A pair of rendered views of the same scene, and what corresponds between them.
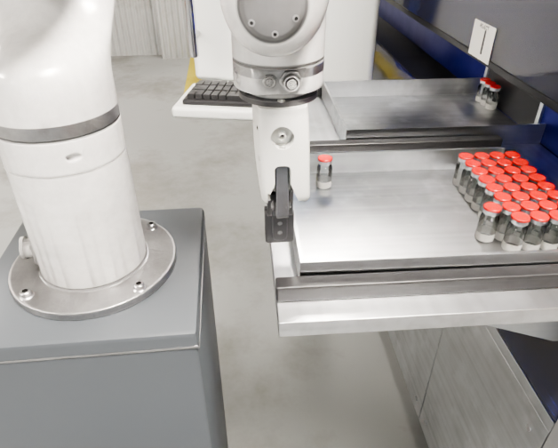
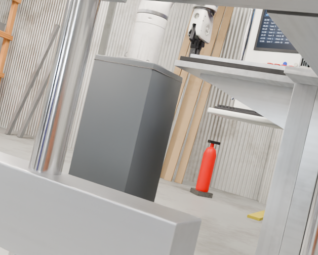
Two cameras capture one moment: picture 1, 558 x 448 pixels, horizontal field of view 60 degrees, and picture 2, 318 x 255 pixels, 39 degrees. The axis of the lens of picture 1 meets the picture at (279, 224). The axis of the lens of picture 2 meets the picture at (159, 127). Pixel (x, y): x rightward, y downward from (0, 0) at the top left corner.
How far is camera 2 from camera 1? 1.34 m
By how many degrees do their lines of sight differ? 46
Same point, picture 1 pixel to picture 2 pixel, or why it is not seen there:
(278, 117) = (197, 10)
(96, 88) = (162, 6)
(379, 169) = not seen: hidden behind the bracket
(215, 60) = (242, 106)
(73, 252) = (137, 45)
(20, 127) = (143, 8)
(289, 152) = (197, 19)
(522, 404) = not seen: hidden behind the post
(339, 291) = (197, 60)
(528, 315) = (248, 72)
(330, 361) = not seen: outside the picture
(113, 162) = (158, 26)
